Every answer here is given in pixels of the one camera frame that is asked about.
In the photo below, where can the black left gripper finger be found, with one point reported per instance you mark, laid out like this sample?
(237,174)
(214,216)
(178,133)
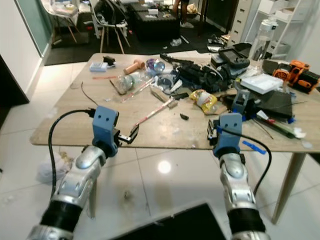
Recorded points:
(131,139)
(135,130)

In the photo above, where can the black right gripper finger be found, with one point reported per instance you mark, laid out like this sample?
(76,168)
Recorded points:
(211,142)
(209,131)

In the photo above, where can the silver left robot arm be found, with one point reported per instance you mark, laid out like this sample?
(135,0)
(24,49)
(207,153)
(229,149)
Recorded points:
(80,175)

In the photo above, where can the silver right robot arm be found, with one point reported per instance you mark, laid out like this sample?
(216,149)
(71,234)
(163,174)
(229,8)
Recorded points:
(237,185)

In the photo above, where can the long red white stick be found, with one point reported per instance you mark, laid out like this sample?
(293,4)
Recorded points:
(152,113)

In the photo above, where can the small black piece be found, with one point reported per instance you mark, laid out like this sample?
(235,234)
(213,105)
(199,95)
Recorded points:
(184,116)

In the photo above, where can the yellow snack packet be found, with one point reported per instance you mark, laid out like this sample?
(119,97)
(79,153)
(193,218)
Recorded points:
(205,101)

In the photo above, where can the long pink white stick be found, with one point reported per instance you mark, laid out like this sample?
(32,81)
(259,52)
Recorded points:
(137,90)

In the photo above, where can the blue tape strip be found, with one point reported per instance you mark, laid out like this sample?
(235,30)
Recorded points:
(254,147)

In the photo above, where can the small wooden block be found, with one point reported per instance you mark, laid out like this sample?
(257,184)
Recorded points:
(164,97)

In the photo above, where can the light wooden table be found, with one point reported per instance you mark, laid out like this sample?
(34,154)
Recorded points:
(80,125)

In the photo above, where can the crushed clear plastic bottle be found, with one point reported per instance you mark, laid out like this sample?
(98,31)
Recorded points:
(131,81)

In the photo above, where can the black mechanical assembly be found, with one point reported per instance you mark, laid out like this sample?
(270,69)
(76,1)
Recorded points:
(200,77)

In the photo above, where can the thin orange stick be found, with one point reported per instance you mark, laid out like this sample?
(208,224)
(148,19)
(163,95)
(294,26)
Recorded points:
(105,77)

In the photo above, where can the green marker pen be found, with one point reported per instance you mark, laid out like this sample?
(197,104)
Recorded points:
(277,126)

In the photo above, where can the tan cylinder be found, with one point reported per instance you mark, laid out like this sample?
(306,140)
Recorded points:
(134,66)

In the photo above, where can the flat black mat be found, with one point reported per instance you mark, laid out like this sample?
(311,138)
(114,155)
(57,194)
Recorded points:
(272,104)

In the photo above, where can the clear bottle with purple label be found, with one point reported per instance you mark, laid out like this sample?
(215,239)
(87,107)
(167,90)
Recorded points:
(157,65)

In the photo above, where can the flat white box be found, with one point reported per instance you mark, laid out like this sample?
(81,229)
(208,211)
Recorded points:
(261,83)

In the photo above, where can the small white box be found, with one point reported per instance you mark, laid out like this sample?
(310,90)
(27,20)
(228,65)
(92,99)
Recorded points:
(99,67)

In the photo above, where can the small black gadget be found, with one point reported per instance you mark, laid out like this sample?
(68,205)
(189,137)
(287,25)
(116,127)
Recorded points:
(109,61)

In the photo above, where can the black device with screen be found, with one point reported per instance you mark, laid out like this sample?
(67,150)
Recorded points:
(230,56)

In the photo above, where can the white crumpled plastic bag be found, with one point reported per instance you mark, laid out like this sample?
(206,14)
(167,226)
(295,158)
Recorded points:
(50,169)

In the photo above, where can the black floor mat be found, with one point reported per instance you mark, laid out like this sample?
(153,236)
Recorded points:
(145,49)

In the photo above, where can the black flat panel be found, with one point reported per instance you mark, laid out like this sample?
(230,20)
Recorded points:
(170,222)

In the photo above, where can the orange black power tool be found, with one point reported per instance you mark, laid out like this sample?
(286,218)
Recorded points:
(297,74)

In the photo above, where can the tall clear plastic bottle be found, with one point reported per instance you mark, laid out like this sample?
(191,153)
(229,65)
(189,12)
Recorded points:
(263,40)

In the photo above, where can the black coffee table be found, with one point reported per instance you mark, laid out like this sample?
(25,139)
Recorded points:
(152,25)

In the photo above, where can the white drawer cabinet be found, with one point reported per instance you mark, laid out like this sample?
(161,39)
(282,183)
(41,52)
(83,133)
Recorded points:
(240,20)

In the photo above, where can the dark furniture edge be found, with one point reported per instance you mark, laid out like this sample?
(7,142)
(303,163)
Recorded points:
(6,85)

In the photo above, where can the person's bare legs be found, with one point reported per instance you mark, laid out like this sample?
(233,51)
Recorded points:
(182,12)

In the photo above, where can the white chair with wooden legs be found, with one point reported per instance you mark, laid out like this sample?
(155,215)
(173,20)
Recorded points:
(64,10)

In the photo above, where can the white shelf rack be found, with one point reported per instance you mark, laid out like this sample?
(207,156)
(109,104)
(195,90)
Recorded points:
(292,15)

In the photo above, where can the teal glass panel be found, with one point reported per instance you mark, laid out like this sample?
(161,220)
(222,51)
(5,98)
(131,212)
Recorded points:
(32,20)

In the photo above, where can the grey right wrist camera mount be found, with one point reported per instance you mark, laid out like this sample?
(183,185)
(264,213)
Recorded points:
(229,131)

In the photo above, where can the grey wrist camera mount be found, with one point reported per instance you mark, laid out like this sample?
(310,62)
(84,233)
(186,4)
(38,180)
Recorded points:
(229,131)
(105,124)

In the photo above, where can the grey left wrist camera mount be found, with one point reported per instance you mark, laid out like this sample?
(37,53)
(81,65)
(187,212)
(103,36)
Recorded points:
(105,124)

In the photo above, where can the grey printed bracket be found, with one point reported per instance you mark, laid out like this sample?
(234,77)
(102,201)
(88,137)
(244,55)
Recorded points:
(241,100)

